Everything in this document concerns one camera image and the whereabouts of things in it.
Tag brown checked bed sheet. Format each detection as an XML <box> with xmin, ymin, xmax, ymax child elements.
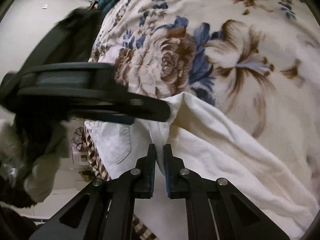
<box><xmin>71</xmin><ymin>126</ymin><xmax>159</xmax><ymax>240</ymax></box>

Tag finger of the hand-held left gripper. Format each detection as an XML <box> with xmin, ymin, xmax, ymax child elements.
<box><xmin>111</xmin><ymin>79</ymin><xmax>177</xmax><ymax>123</ymax></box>
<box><xmin>68</xmin><ymin>110</ymin><xmax>136</xmax><ymax>126</ymax></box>

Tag floral fleece blanket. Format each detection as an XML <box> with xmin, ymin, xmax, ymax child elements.
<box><xmin>88</xmin><ymin>0</ymin><xmax>320</xmax><ymax>233</ymax></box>

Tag white pants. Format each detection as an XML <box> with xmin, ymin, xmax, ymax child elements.
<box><xmin>84</xmin><ymin>92</ymin><xmax>312</xmax><ymax>240</ymax></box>

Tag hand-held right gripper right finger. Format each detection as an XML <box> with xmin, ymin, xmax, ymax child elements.
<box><xmin>164</xmin><ymin>144</ymin><xmax>292</xmax><ymax>240</ymax></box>

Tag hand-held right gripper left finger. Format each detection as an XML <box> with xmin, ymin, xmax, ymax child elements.
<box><xmin>29</xmin><ymin>144</ymin><xmax>156</xmax><ymax>240</ymax></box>

